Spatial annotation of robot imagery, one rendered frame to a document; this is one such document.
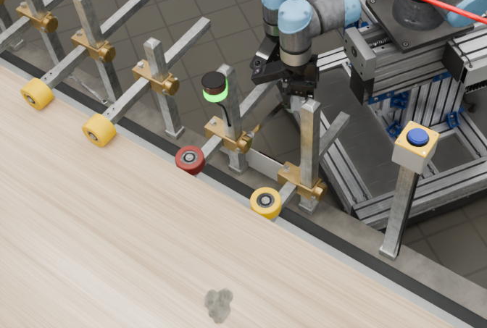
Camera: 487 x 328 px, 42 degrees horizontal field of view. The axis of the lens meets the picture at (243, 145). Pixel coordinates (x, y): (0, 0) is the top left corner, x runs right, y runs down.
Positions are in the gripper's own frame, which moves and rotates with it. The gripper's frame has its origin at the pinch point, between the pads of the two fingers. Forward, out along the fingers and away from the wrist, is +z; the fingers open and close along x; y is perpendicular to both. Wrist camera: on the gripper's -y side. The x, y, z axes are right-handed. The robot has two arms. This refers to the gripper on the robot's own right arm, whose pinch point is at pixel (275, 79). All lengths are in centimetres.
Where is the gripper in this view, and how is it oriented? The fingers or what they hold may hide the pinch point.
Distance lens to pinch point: 199.7
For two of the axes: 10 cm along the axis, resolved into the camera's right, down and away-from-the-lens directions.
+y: 5.8, -6.9, 4.3
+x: -8.1, -4.3, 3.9
